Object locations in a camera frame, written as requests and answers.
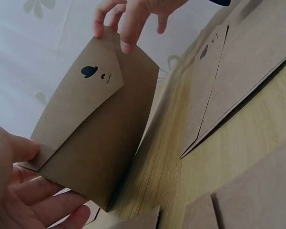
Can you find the black wrist band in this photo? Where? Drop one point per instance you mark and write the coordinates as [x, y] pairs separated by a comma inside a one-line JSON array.
[[220, 2]]

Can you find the person's right hand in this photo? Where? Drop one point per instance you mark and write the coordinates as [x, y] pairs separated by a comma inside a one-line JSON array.
[[135, 14]]

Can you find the person's right fingers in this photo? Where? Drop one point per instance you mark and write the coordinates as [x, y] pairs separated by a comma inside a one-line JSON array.
[[129, 35]]

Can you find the plain brown envelope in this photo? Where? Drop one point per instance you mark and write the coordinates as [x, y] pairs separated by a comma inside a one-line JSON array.
[[269, 21], [259, 190], [200, 214]]

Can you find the person's left hand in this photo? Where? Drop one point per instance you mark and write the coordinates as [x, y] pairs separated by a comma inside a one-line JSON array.
[[7, 190]]

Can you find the brown hat print envelope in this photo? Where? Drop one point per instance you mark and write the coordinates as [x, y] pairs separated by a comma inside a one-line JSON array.
[[231, 95], [97, 133]]

